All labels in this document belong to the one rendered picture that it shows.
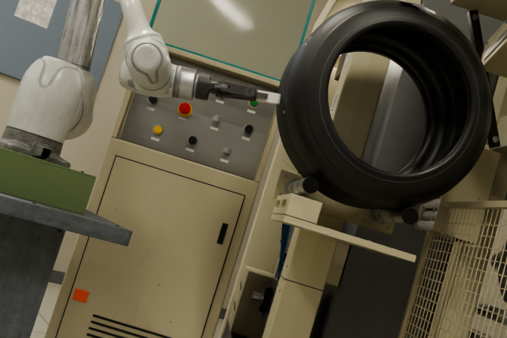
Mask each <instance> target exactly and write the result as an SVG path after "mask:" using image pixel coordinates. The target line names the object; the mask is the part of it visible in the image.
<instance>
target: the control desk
mask: <svg viewBox="0 0 507 338"><path fill-rule="evenodd" d="M166 47H167V49H168V51H169V57H170V59H171V63H172V64H174V65H176V66H184V67H188V68H191V69H197V74H199V73H200V72H203V73H208V74H211V75H212V79H211V82H218V81H226V82H228V83H232V84H235V85H241V86H245V87H249V88H255V89H257V90H259V91H268V92H272V93H278V88H279V85H280V82H279V81H276V80H274V79H270V78H267V77H264V76H261V75H257V74H254V73H252V72H248V71H245V70H243V69H238V68H235V67H233V66H229V65H226V64H223V63H219V62H217V61H214V60H210V59H207V58H204V57H200V56H198V55H195V54H191V53H188V52H185V51H181V50H179V49H176V48H172V47H169V46H167V45H166ZM277 127H278V123H277V114H276V105H275V104H271V103H262V102H258V101H255V102H254V101H248V100H236V99H231V98H221V97H216V94H209V97H208V100H199V99H196V98H195V97H194V96H193V99H192V100H184V99H180V98H175V97H163V98H161V97H150V96H146V95H142V94H136V93H134V92H132V91H129V90H126V93H125V96H124V99H123V102H122V105H121V108H120V111H119V114H118V117H117V120H116V123H115V127H114V129H113V132H112V137H111V138H110V141H109V145H108V147H107V150H106V154H105V156H104V159H103V163H102V165H101V168H100V172H99V174H98V177H97V181H96V183H95V186H94V190H93V192H92V195H91V199H90V201H89V204H88V208H87V210H89V211H91V212H93V213H95V214H97V215H99V216H101V217H103V218H105V219H108V220H110V221H112V222H114V223H116V224H118V225H120V226H123V227H125V228H126V229H129V230H131V231H132V235H131V239H130V241H129V245H128V246H124V245H121V244H116V243H112V242H109V241H104V240H101V239H98V238H92V237H89V236H86V235H81V234H78V238H77V241H76V243H75V247H74V250H73V252H72V256H71V259H70V261H69V265H68V268H67V270H66V274H65V277H64V279H63V283H62V286H61V288H60V292H59V295H58V298H57V301H56V304H55V307H54V310H53V313H52V316H51V319H50V322H49V325H48V329H47V331H46V334H45V338H213V336H214V332H215V329H216V326H217V322H218V319H219V316H220V313H221V309H222V307H223V303H224V299H225V297H226V293H227V290H228V287H229V283H230V280H231V277H232V273H233V270H234V268H235V263H236V260H237V258H238V253H239V251H240V248H241V243H242V241H243V238H244V234H245V231H246V228H247V224H248V221H249V219H250V214H251V211H252V209H253V205H254V202H255V199H256V196H257V192H258V189H259V186H260V182H261V179H262V176H263V172H264V170H265V166H266V162H267V159H268V157H269V153H270V149H271V147H272V143H273V140H274V137H275V133H276V130H277ZM76 288H78V289H81V290H85V291H87V292H89V295H88V299H87V302H86V303H83V302H80V301H78V300H73V299H72V298H73V295H74V293H75V289H76Z"/></svg>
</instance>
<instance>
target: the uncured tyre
mask: <svg viewBox="0 0 507 338"><path fill-rule="evenodd" d="M311 35H313V36H312V37H311V39H310V40H309V42H308V44H307V45H306V46H305V47H302V46H303V44H304V43H305V42H303V43H302V44H301V45H300V46H299V47H298V49H297V50H296V51H295V53H294V54H293V56H292V57H291V59H290V60H289V62H288V64H287V66H286V68H285V70H284V73H283V75H282V77H281V81H280V85H279V88H278V94H281V99H280V104H279V105H276V114H277V123H278V130H279V134H280V137H281V141H282V143H283V146H284V149H285V151H286V153H287V155H288V157H289V159H290V160H291V162H292V164H293V166H294V167H295V168H296V169H297V171H298V172H299V173H300V175H301V176H302V177H303V178H307V177H314V178H315V179H317V180H318V182H319V188H318V191H319V192H320V193H322V194H323V195H325V196H327V197H328V198H330V199H332V200H334V201H337V202H339V203H341V204H345V205H348V206H350V207H356V208H362V209H400V208H407V207H415V206H418V205H421V204H425V203H428V202H430V201H433V200H435V199H436V198H439V197H441V196H442V195H444V194H445V193H447V192H449V191H450V190H451V189H452V188H453V187H454V186H456V185H457V184H458V183H459V182H460V181H461V180H462V179H463V178H464V177H465V176H466V175H467V174H468V173H469V172H470V170H471V169H472V168H473V167H474V166H475V164H476V162H477V161H478V159H479V158H480V156H481V153H482V152H483V150H484V147H485V144H486V142H487V138H488V135H489V132H490V125H491V119H492V97H491V90H490V83H489V80H488V77H487V73H486V70H485V68H484V65H483V63H482V61H481V58H480V57H479V55H478V53H477V51H476V50H475V48H474V47H473V45H472V44H471V42H470V41H469V40H468V39H467V38H466V36H465V35H464V34H463V33H462V32H461V31H460V30H459V29H458V28H457V27H456V26H455V25H453V24H452V23H451V22H450V21H449V20H448V19H446V18H445V17H443V16H441V15H440V14H438V13H436V12H435V11H433V10H431V9H429V8H426V7H423V6H422V5H417V4H413V3H409V2H403V1H399V0H376V1H370V2H362V3H359V4H356V5H352V6H350V7H347V8H345V9H342V10H341V11H339V12H337V13H335V14H334V15H332V16H331V17H329V18H328V19H326V20H325V21H324V22H323V23H322V24H321V25H320V26H319V27H318V28H317V29H316V30H315V31H314V32H313V33H312V34H311ZM351 52H369V53H373V54H379V55H381V56H383V57H386V58H388V59H390V60H392V61H393V62H395V63H397V64H398V65H399V66H400V67H401V68H402V69H404V70H405V71H406V73H407V74H408V75H409V76H410V77H411V78H412V79H413V81H414V83H415V84H416V86H417V88H418V90H419V92H420V95H421V97H422V101H423V105H424V110H425V127H424V131H423V136H422V139H421V142H420V145H419V147H418V149H417V150H416V152H415V154H414V155H413V157H412V158H411V159H410V160H409V162H408V163H406V165H405V166H403V167H402V168H401V169H399V170H398V171H396V172H394V173H389V172H386V171H381V170H379V169H377V168H374V167H372V166H370V165H368V164H367V163H365V162H363V161H362V160H361V159H359V158H358V157H357V156H356V155H355V154H354V153H352V152H351V151H350V149H349V148H348V147H347V146H346V145H345V143H344V142H343V141H342V140H341V138H340V136H339V134H338V133H337V131H336V128H335V127H334V124H333V121H332V118H331V115H330V109H329V103H328V87H329V81H330V76H331V73H332V70H333V67H334V65H335V63H336V61H337V59H338V57H339V55H342V54H347V53H351ZM284 107H285V114H286V116H285V117H284V116H283V108H284Z"/></svg>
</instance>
